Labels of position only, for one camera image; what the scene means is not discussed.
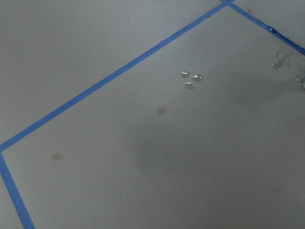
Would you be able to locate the steel jigger measuring cup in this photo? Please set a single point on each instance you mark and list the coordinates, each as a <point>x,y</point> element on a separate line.
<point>301,80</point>

